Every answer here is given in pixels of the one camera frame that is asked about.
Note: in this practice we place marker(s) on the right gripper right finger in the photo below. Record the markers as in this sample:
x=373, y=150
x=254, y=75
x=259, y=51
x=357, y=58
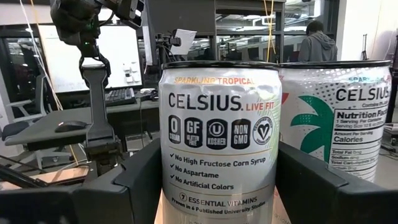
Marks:
x=311, y=193

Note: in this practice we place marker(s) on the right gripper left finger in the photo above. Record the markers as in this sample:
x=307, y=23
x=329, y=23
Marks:
x=133, y=193

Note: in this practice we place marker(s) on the Celsius can green palm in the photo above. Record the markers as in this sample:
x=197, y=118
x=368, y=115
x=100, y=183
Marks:
x=342, y=109

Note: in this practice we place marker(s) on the Celsius can orange lettering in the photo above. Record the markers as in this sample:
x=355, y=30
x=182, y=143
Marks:
x=217, y=140

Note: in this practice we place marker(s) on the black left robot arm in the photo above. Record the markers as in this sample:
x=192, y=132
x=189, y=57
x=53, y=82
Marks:
x=99, y=109

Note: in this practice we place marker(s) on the black computer mouse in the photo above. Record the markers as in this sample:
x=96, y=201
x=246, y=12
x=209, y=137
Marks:
x=71, y=126

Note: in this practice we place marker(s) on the black keyboard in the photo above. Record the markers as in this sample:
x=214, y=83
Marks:
x=119, y=96

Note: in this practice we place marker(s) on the grey desk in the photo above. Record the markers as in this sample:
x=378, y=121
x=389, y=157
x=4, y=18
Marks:
x=46, y=124

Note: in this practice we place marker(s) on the office chair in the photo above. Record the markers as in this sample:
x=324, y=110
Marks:
x=18, y=127

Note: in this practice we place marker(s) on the white lit monitor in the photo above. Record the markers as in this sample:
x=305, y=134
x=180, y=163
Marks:
x=124, y=56

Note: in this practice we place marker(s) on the person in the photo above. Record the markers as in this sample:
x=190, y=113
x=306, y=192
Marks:
x=317, y=46

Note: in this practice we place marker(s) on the black tripod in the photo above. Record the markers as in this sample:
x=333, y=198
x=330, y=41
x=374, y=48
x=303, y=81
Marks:
x=364, y=46

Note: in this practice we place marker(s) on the white paper sheet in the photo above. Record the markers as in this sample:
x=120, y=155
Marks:
x=185, y=40

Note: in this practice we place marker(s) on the black camera device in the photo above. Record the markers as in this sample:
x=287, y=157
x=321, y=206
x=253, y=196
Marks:
x=168, y=40

